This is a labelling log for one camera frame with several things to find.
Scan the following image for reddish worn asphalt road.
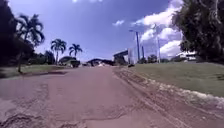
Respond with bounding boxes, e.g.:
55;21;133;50
0;65;224;128

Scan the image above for dark street light pole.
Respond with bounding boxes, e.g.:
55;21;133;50
128;29;141;64

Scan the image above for dark mass of trees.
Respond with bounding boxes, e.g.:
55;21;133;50
0;0;36;68

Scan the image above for wide grass slope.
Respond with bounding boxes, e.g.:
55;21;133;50
128;61;224;98

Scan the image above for dark roofed structure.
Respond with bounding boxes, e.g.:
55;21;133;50
112;49;130;66

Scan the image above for low dark building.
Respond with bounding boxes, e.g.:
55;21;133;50
86;58;115;67

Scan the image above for pale sign board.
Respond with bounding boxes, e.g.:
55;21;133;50
127;48;135;65

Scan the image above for tall palm tree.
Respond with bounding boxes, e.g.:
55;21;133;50
15;13;46;73

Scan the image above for white building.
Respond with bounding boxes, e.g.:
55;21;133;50
176;50;198;63

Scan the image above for short dark pole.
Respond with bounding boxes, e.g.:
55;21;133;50
141;45;146;63

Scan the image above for gravel verge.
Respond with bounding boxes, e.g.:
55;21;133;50
112;66;224;128

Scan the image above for narrow grass strip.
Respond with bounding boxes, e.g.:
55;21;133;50
0;64;69;80

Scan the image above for large dark leafy tree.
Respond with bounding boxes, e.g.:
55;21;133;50
171;0;224;65

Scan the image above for pale utility pole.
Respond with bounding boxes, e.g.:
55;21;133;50
153;23;162;64

